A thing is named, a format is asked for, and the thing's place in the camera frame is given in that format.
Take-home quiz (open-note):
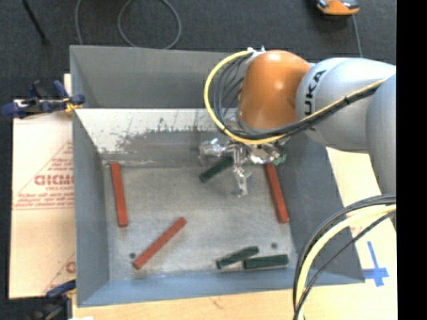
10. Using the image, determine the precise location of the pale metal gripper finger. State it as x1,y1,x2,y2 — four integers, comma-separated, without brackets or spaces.
241,169,253,198
231,167,244,195

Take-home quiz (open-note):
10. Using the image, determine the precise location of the dark green flat block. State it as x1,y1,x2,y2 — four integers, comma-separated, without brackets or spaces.
243,253,290,271
216,245,260,271
199,156,235,183

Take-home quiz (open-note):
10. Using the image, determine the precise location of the red-brown flat block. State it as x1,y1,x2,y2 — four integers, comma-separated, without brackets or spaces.
264,163,290,224
110,162,129,228
132,216,187,271

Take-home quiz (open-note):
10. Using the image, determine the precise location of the grey metal bin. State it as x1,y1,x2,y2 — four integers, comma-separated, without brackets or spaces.
69,45,365,308

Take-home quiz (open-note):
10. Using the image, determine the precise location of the brown cardboard board red print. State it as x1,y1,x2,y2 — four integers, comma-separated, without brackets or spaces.
8,111,77,300

